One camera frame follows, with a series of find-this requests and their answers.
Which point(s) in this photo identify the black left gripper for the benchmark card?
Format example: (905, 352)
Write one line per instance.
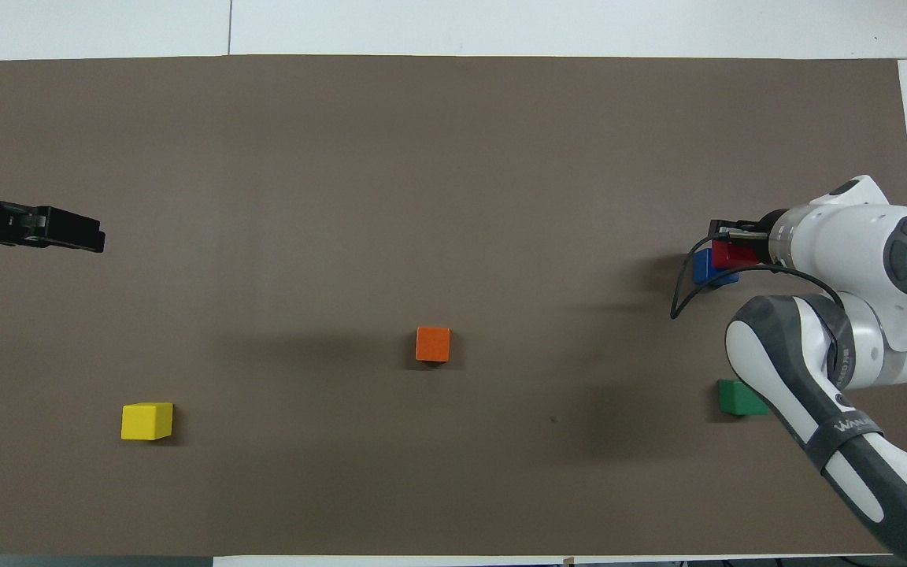
(22, 224)

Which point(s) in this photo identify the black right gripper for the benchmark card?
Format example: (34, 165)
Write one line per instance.
(741, 229)

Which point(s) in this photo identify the red cube block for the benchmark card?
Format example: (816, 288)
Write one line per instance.
(731, 254)

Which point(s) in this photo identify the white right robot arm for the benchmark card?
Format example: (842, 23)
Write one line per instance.
(879, 268)

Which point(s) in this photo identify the blue cube block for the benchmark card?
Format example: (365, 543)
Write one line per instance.
(707, 269)

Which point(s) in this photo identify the green cube block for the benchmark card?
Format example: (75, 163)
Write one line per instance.
(737, 400)

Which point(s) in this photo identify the yellow cube block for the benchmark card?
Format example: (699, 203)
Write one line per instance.
(146, 421)

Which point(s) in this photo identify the orange cube block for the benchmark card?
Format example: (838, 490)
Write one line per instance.
(433, 344)

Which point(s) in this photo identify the brown paper table mat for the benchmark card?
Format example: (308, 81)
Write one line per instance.
(422, 197)

